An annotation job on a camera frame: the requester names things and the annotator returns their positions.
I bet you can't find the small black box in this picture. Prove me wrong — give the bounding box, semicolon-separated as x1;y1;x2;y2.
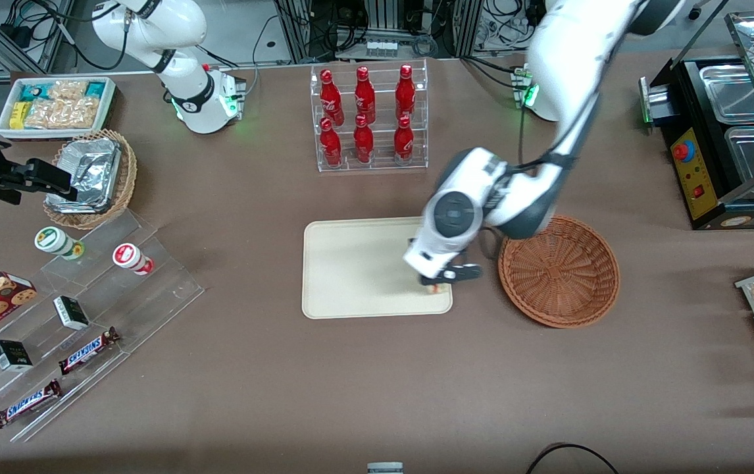
0;340;34;372
53;296;90;331

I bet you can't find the green lid yogurt cup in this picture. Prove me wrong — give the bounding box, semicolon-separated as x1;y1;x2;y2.
34;226;85;261

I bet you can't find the Snickers chocolate bar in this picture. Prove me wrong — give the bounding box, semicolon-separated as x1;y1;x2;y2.
58;327;120;376
0;379;63;430

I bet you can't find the small clear snack bag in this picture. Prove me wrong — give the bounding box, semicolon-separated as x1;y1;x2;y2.
48;79;89;101

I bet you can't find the black table cable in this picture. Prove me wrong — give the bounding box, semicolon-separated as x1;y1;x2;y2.
525;442;621;474

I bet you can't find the light wicker basket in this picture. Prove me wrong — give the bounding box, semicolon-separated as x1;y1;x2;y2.
43;128;138;230

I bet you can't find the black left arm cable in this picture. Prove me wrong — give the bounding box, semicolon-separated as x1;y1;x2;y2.
479;99;575;261

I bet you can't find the brown wicker basket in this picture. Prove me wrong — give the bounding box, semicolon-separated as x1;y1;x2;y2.
498;214;620;329

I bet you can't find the clear acrylic bottle rack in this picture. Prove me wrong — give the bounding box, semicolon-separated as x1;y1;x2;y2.
310;59;429;173

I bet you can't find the large clear snack bag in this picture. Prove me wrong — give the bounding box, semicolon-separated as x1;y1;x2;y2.
24;97;99;130

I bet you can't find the clear acrylic stepped display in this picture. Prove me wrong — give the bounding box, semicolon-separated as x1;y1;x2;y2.
0;209;205;443

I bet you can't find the beige plastic tray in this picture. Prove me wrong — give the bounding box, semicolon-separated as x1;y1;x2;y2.
302;217;453;320

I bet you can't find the black food warmer machine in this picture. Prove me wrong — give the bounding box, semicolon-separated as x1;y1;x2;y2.
639;10;754;231

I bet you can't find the red cola bottle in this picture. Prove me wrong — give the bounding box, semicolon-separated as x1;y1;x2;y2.
354;66;376;124
320;68;344;126
395;64;416;120
353;115;374;164
393;115;415;164
320;117;343;167

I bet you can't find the red lid yogurt cup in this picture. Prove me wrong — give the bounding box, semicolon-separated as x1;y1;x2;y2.
112;243;155;276

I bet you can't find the aluminium profile frame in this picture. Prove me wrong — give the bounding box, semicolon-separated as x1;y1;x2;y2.
273;0;486;64

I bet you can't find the aluminium foil container stack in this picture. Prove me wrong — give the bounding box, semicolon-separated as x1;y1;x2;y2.
45;138;122;213

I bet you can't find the white rectangular snack tray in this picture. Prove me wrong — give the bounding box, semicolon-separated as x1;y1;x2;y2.
0;76;117;141

